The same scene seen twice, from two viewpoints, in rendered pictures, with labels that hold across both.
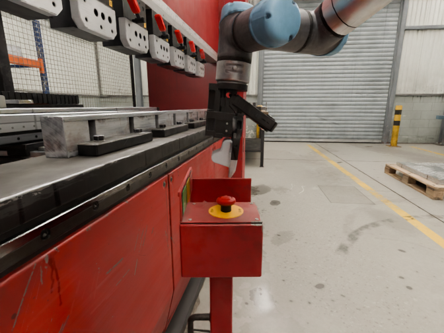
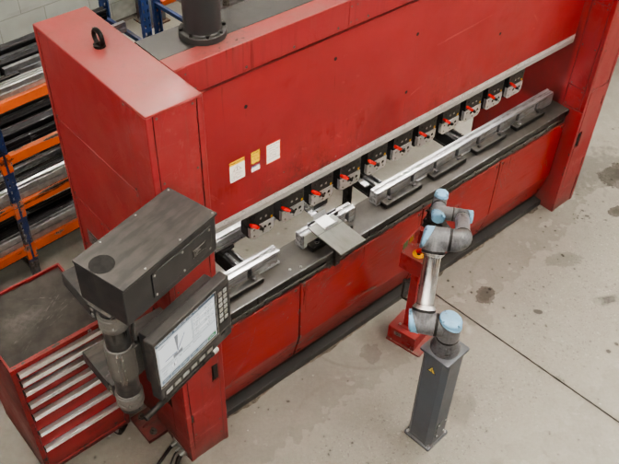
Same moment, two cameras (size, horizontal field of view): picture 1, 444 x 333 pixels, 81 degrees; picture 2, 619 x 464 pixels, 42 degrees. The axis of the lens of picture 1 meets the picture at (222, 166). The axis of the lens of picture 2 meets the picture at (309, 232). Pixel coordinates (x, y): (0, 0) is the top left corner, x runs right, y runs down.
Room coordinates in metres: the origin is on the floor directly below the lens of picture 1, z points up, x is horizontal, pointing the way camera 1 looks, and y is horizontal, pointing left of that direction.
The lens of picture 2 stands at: (-2.45, -1.45, 3.97)
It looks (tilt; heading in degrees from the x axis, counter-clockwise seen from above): 43 degrees down; 37
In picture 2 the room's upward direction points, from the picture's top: 2 degrees clockwise
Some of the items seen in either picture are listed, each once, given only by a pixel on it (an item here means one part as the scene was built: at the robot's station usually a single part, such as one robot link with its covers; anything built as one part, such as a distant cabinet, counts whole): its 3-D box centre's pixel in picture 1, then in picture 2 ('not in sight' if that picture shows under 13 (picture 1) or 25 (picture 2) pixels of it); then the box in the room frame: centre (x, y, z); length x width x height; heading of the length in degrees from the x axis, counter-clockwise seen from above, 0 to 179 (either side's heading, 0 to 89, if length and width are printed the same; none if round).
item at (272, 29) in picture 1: (272, 27); (441, 213); (0.52, -0.09, 1.13); 0.11 x 0.11 x 0.08; 27
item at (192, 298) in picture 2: not in sight; (184, 331); (-1.08, 0.19, 1.42); 0.45 x 0.12 x 0.36; 3
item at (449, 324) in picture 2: not in sight; (448, 326); (0.02, -0.47, 0.94); 0.13 x 0.12 x 0.14; 117
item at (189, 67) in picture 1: (184, 56); (489, 92); (1.53, 0.21, 1.25); 0.15 x 0.09 x 0.17; 169
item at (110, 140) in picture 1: (121, 141); (401, 194); (0.76, 0.29, 0.89); 0.30 x 0.05 x 0.03; 169
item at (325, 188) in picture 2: not in sight; (317, 185); (0.15, 0.46, 1.25); 0.15 x 0.09 x 0.17; 169
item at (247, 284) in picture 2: not in sight; (238, 290); (-0.43, 0.51, 0.89); 0.30 x 0.05 x 0.03; 169
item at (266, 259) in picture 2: not in sight; (239, 275); (-0.37, 0.56, 0.92); 0.50 x 0.06 x 0.10; 169
